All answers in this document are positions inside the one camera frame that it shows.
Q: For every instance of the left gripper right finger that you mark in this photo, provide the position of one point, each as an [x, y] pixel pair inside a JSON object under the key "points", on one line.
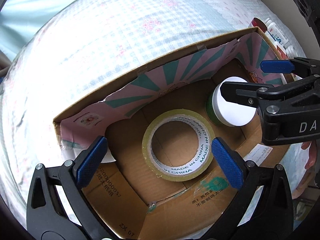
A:
{"points": [[262, 207]]}

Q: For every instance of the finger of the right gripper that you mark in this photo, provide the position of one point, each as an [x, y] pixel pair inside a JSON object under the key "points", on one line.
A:
{"points": [[277, 66], [246, 94]]}

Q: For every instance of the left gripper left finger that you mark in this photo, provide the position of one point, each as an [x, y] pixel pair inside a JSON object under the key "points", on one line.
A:
{"points": [[57, 207]]}

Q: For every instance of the small grey cream jar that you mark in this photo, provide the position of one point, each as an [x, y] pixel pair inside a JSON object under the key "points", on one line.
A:
{"points": [[291, 52]]}

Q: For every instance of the white lid green jar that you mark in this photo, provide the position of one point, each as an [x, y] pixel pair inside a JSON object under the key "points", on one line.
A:
{"points": [[222, 112]]}

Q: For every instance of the white pill bottle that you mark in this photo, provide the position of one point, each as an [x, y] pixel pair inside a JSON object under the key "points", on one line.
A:
{"points": [[276, 32]]}

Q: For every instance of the yellow tape roll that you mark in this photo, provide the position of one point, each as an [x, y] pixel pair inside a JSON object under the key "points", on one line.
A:
{"points": [[176, 146]]}

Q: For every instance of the person's right hand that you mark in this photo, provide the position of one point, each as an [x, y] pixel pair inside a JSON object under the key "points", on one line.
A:
{"points": [[312, 147]]}

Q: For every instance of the open cardboard box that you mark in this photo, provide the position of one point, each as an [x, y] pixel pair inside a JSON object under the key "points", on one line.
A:
{"points": [[163, 181]]}

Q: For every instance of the floral checked bed sheet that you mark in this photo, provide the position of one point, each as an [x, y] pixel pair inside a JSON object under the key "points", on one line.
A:
{"points": [[91, 42]]}

